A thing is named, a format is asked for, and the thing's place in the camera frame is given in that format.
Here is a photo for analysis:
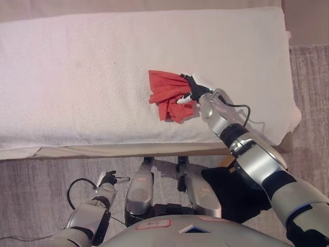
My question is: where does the silver robot leg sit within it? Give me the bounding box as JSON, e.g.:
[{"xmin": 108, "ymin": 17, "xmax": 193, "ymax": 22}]
[
  {"xmin": 176, "ymin": 155, "xmax": 223, "ymax": 220},
  {"xmin": 124, "ymin": 156, "xmax": 155, "ymax": 227}
]

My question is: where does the grey robot torso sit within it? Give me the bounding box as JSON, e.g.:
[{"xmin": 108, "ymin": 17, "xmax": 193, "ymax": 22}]
[{"xmin": 99, "ymin": 215, "xmax": 295, "ymax": 247}]

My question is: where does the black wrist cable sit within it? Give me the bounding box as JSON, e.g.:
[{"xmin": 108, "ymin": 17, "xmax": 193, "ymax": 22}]
[
  {"xmin": 66, "ymin": 178, "xmax": 99, "ymax": 215},
  {"xmin": 212, "ymin": 93, "xmax": 266, "ymax": 131}
]

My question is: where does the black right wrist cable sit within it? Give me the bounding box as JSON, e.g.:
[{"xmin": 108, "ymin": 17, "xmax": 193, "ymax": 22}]
[{"xmin": 212, "ymin": 93, "xmax": 266, "ymax": 131}]

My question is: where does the cream bed sheet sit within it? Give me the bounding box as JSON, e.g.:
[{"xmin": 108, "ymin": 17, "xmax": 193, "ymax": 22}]
[{"xmin": 0, "ymin": 142, "xmax": 233, "ymax": 161}]

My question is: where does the orange cloth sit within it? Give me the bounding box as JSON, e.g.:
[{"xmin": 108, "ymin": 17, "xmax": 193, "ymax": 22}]
[{"xmin": 148, "ymin": 69, "xmax": 199, "ymax": 125}]

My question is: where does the black garment on floor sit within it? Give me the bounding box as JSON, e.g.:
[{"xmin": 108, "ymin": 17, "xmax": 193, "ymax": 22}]
[{"xmin": 200, "ymin": 157, "xmax": 273, "ymax": 225}]

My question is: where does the silver left robot leg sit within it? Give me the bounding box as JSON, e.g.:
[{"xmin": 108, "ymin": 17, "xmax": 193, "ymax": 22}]
[{"xmin": 124, "ymin": 156, "xmax": 155, "ymax": 227}]

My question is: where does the white terry towel blanket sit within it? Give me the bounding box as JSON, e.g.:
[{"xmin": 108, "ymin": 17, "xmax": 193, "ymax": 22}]
[{"xmin": 0, "ymin": 7, "xmax": 302, "ymax": 153}]

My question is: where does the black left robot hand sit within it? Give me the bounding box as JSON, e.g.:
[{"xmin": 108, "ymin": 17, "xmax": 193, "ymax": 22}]
[{"xmin": 98, "ymin": 170, "xmax": 130, "ymax": 186}]

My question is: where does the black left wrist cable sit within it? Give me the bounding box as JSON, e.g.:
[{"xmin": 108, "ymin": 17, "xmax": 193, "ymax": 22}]
[{"xmin": 66, "ymin": 178, "xmax": 99, "ymax": 215}]

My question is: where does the silver right robot leg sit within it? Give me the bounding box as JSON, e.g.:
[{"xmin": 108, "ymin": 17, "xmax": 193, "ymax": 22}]
[{"xmin": 176, "ymin": 155, "xmax": 223, "ymax": 220}]

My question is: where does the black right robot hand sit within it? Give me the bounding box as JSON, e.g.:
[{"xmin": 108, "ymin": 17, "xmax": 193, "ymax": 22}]
[{"xmin": 176, "ymin": 73, "xmax": 214, "ymax": 105}]

